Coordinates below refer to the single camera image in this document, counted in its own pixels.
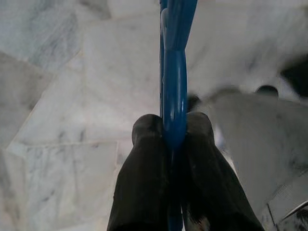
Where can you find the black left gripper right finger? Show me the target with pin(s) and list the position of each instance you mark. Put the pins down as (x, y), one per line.
(209, 183)

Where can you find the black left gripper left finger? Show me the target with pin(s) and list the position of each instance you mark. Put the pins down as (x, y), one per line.
(144, 183)

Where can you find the blue plastic clothes hanger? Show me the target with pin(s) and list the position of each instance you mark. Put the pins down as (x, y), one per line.
(174, 96)

